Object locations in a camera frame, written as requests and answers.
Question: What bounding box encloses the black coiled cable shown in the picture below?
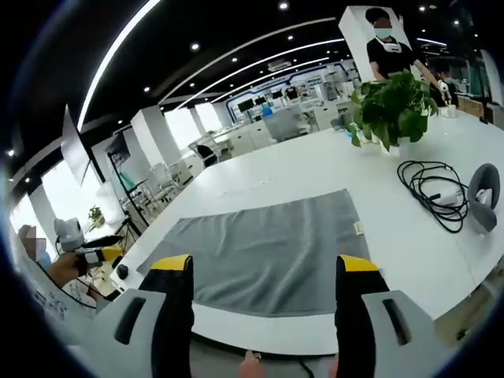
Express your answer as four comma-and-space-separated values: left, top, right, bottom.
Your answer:
396, 160, 473, 233

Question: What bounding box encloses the white power adapter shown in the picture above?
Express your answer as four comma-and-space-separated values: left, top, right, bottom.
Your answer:
432, 187, 469, 206

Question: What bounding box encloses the green potted plant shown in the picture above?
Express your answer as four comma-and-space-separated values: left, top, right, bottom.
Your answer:
345, 69, 440, 154

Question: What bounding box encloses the black tripod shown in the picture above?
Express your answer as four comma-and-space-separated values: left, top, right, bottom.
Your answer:
117, 217, 139, 253

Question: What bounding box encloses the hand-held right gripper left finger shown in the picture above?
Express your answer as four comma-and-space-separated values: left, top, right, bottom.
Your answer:
72, 254, 196, 378

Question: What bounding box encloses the grey towel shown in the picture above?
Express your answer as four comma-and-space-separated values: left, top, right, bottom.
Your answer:
137, 188, 374, 318

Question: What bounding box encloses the person's left hand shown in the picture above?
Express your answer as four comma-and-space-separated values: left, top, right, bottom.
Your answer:
46, 251, 86, 287

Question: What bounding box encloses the white table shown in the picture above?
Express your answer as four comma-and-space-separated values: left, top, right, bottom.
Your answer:
109, 105, 504, 355

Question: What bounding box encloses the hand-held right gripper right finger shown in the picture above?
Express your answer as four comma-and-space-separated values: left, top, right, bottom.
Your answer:
334, 254, 436, 378

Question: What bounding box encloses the person's white printed shirt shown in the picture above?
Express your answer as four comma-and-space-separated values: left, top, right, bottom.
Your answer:
21, 258, 119, 322

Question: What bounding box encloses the black office chair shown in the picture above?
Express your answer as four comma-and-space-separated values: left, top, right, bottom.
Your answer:
195, 143, 218, 169

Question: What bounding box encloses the black metal rack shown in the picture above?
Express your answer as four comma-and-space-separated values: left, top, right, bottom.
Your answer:
105, 147, 151, 237

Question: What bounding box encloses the grey display panel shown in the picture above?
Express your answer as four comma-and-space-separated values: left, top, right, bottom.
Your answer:
60, 103, 92, 187

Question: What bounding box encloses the black cable under table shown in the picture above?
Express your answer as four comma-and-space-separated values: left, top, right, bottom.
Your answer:
298, 357, 318, 378

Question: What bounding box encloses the small background potted plant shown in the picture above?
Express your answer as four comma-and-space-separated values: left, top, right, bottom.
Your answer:
87, 204, 106, 228

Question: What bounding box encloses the grey round headset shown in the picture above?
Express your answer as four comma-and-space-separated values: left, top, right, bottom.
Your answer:
467, 162, 501, 236

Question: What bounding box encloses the person's right hand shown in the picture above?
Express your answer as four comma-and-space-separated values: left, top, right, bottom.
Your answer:
239, 349, 340, 378

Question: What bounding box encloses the grey cabinet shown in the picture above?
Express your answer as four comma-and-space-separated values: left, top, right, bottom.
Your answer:
262, 109, 305, 143

